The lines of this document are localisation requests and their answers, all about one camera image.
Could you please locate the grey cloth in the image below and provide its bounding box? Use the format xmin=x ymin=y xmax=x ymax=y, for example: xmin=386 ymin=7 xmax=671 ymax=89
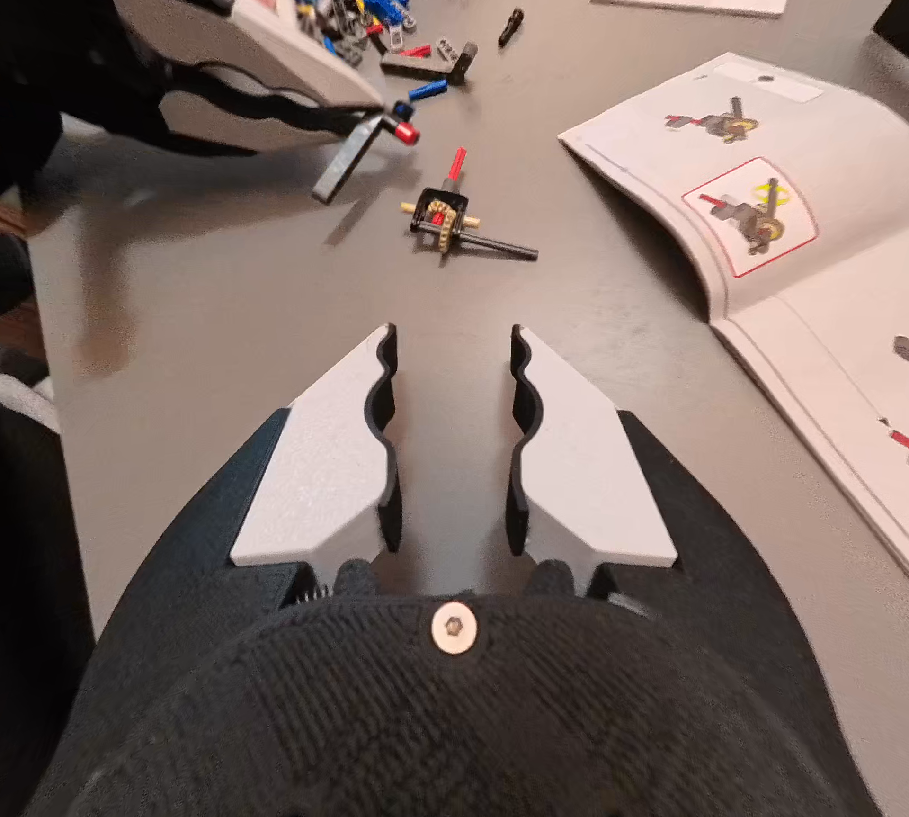
xmin=0 ymin=373 xmax=59 ymax=434

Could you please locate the black gear frame assembly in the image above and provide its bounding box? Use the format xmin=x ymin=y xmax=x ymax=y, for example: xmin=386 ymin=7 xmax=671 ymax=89
xmin=400 ymin=147 xmax=539 ymax=264

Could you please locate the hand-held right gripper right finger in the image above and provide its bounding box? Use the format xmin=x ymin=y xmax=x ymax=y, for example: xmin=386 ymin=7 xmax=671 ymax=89
xmin=504 ymin=323 xmax=679 ymax=596

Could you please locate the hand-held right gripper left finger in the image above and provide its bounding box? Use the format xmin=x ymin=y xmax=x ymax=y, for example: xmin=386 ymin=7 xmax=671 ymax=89
xmin=229 ymin=323 xmax=404 ymax=594

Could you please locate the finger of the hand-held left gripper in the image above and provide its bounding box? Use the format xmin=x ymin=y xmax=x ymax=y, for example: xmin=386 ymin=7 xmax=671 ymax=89
xmin=158 ymin=85 xmax=388 ymax=156
xmin=105 ymin=0 xmax=388 ymax=115

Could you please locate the dark grey angled beam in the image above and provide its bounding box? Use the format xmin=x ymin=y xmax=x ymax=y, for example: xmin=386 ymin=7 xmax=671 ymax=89
xmin=380 ymin=41 xmax=479 ymax=86

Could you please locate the grey beam yellow axle assembly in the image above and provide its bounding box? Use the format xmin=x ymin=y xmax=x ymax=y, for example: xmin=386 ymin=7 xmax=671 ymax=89
xmin=311 ymin=99 xmax=421 ymax=205

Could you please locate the open instruction booklet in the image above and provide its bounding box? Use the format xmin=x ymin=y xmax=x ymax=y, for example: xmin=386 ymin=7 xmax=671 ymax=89
xmin=559 ymin=52 xmax=909 ymax=573

